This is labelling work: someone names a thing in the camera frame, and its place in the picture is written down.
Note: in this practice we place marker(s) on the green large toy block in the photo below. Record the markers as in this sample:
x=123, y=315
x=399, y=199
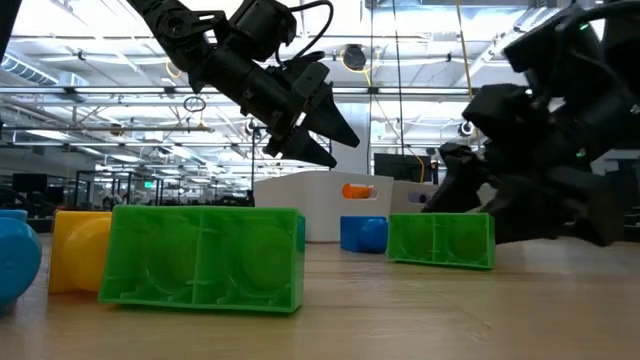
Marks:
x=440, y=240
x=200, y=257

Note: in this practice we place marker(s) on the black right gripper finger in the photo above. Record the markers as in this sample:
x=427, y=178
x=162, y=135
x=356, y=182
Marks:
x=462, y=180
x=550, y=210

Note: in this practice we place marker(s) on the blue rounded toy block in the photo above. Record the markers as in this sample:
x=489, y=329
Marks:
x=362, y=235

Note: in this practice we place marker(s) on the white plastic bin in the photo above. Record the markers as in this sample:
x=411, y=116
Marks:
x=300, y=205

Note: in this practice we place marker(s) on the light blue large toy block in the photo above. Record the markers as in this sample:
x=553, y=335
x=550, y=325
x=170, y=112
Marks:
x=17, y=260

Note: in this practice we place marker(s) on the black computer monitor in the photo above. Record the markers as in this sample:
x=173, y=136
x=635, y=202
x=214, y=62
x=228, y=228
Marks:
x=400, y=167

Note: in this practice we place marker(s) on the yellow large toy block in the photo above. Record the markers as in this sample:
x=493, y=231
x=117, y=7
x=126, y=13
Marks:
x=80, y=255

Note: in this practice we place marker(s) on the orange large toy block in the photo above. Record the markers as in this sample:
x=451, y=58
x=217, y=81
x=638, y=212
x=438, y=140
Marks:
x=356, y=191

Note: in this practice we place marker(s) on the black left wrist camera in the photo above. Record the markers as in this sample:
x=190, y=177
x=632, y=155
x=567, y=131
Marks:
x=310, y=80

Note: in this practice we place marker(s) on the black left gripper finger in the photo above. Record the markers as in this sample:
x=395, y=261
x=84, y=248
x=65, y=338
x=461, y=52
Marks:
x=305, y=150
x=332, y=125

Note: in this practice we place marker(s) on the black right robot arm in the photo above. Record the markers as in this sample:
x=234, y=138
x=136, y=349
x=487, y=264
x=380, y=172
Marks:
x=600, y=50

